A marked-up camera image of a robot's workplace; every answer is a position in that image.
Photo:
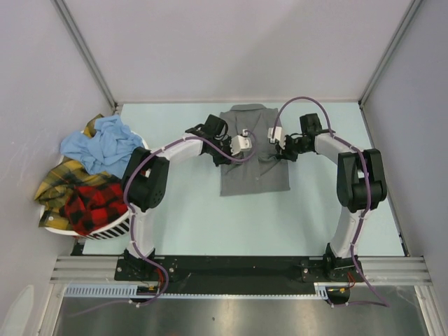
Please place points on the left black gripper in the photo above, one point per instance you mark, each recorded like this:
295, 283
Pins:
225, 159

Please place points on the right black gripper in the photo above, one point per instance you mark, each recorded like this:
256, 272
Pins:
285, 153

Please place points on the grey long sleeve shirt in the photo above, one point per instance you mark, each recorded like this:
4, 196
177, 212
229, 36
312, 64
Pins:
263, 173

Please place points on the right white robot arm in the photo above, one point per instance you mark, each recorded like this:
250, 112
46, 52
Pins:
360, 186

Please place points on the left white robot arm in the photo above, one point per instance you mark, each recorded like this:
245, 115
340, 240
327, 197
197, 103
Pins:
144, 182

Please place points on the light blue shirt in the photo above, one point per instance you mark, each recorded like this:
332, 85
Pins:
108, 150

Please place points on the white laundry basket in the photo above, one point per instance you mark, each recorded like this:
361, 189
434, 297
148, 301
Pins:
117, 228

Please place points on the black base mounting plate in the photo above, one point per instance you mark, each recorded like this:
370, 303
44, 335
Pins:
237, 275

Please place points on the red black plaid shirt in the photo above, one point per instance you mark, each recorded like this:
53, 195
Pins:
90, 208

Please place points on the yellow plaid shirt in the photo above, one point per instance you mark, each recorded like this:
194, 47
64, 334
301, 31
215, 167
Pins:
57, 187

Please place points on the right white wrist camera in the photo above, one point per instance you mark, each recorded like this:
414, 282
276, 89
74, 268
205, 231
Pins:
277, 136

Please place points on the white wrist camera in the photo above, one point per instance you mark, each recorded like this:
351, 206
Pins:
241, 143
277, 136

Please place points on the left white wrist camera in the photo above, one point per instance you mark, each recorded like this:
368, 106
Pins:
241, 143

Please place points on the white slotted cable duct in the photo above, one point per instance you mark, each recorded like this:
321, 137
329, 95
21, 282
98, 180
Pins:
136, 292

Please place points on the aluminium front rail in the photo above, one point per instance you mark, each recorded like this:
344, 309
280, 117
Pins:
396, 297

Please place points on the right aluminium frame post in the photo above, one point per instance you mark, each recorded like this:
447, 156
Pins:
392, 47

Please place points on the aluminium frame post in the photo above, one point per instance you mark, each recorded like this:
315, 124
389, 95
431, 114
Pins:
81, 45
392, 47

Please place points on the left aluminium frame post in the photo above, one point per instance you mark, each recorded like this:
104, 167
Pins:
81, 45

